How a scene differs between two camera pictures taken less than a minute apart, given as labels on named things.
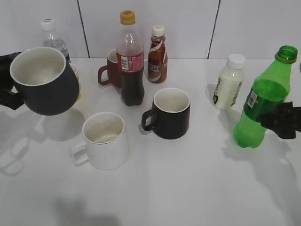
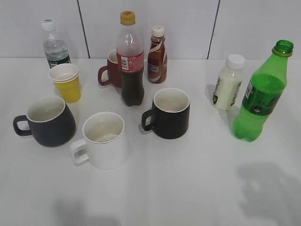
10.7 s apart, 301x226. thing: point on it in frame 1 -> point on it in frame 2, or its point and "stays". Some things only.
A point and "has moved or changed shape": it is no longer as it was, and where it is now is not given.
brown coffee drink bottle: [157, 61] stays
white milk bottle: [230, 82] stays
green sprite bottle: [270, 87] has moved or changed shape
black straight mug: [170, 113] stays
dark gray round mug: [46, 83] -> [51, 122]
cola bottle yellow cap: [130, 57] stays
